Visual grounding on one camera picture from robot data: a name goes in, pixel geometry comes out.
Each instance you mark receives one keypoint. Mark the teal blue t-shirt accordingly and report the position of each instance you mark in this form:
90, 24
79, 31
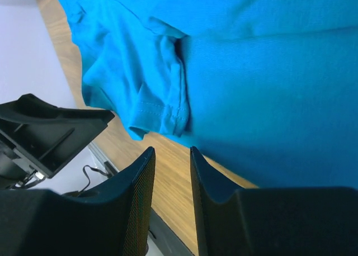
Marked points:
266, 88

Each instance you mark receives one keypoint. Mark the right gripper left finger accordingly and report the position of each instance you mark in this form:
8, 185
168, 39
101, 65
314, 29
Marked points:
42, 222

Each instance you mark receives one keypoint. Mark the aluminium extrusion rail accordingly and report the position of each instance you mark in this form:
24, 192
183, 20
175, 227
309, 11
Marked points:
101, 161

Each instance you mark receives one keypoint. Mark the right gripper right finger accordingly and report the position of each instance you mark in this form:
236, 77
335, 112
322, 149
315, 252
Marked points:
232, 220

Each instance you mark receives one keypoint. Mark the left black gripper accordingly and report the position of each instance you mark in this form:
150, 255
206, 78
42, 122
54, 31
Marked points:
38, 139

